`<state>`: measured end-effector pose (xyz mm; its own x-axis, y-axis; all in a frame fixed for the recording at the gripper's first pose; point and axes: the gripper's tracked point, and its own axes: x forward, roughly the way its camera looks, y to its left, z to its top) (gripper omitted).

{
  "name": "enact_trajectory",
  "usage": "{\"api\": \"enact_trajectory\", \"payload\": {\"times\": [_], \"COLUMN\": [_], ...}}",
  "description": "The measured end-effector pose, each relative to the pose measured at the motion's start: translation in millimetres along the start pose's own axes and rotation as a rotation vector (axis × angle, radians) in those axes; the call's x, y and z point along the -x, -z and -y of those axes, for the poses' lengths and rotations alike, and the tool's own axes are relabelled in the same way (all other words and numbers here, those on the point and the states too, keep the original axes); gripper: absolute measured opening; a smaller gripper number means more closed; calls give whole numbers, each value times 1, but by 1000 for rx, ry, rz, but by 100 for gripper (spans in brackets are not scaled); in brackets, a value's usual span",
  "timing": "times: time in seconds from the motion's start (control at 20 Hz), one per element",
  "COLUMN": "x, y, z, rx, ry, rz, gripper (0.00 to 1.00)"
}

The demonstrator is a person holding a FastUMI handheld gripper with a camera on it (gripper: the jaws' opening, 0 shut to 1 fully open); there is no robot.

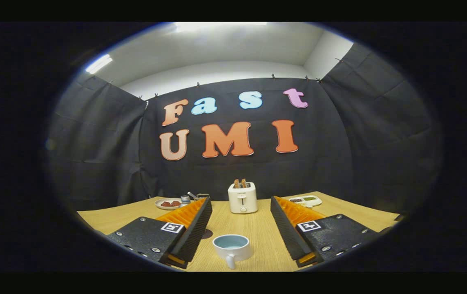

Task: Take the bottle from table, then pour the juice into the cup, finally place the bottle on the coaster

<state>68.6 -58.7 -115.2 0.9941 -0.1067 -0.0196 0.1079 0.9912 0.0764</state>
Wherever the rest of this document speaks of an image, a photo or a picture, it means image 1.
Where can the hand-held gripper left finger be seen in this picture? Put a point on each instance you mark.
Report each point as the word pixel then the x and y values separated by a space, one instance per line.
pixel 196 230

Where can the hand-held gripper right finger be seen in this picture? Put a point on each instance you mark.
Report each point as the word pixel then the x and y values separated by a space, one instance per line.
pixel 288 230

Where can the brown round coaster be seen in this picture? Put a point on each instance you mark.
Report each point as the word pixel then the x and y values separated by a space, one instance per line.
pixel 207 234

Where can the white cup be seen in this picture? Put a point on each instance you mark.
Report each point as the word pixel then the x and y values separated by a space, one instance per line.
pixel 233 251

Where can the wooden table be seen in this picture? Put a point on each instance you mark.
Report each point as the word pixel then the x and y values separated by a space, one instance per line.
pixel 258 228

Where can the small grey jar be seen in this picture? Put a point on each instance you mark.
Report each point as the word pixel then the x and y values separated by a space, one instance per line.
pixel 185 199

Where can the white compartment tray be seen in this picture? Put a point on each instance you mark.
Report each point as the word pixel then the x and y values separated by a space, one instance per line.
pixel 306 200

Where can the white round plate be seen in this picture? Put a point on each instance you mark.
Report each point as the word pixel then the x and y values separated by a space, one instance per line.
pixel 157 205

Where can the white toaster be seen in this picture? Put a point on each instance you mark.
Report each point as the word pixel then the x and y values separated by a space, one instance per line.
pixel 242 202

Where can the black backdrop cloth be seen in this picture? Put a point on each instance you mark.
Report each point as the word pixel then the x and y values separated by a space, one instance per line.
pixel 258 167

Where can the ceiling strip light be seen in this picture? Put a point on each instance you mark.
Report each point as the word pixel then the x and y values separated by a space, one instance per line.
pixel 99 64

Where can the wide ceiling light panel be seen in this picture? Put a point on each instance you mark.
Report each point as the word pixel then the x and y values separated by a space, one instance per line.
pixel 217 27

